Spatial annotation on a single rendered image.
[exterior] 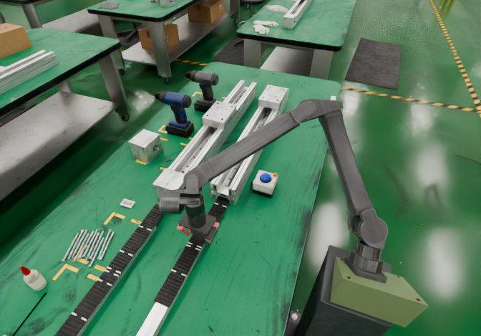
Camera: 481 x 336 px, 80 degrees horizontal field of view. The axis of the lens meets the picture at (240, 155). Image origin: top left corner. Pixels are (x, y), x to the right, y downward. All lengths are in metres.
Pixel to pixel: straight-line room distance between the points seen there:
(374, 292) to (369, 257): 0.10
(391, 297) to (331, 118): 0.49
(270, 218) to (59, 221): 0.77
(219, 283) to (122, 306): 0.28
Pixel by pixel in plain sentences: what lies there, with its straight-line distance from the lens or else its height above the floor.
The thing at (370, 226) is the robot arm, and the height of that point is 0.98.
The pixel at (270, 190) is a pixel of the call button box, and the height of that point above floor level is 0.82.
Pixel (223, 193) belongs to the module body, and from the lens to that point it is 1.10.
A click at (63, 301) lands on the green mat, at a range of 1.07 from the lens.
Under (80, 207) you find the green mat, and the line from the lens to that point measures 1.27.
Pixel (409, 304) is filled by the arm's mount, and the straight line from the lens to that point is 0.91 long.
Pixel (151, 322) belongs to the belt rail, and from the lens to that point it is 0.92.
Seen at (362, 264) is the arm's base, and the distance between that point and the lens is 0.93.
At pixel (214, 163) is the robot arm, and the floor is 1.09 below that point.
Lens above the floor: 1.66
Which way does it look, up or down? 42 degrees down
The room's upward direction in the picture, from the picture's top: straight up
